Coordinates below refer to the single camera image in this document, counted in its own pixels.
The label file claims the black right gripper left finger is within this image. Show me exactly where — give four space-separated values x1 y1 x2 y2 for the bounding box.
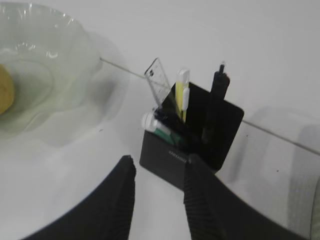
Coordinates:
27 155 137 240

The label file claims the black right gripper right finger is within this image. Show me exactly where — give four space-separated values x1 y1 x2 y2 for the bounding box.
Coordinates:
183 154 303 240

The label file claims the green utility knife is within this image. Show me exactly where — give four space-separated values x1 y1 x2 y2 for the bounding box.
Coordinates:
141 112 185 148

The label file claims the yellow utility knife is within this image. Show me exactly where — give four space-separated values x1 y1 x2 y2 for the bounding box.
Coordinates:
175 68 190 123

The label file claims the black pen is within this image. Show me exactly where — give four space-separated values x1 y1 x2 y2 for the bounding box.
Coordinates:
201 61 230 145

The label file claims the transparent plastic ruler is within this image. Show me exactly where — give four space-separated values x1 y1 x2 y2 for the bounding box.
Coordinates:
144 57 171 108

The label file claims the yellow pear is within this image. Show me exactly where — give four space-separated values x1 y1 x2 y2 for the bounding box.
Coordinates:
0 64 15 115

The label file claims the black square pen holder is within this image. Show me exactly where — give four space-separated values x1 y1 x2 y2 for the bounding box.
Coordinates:
139 83 244 190

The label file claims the green woven plastic basket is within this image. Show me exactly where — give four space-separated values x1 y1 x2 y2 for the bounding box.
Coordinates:
287 124 320 239

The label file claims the green wavy glass plate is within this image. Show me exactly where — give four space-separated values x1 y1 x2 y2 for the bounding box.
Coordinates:
0 1 102 139

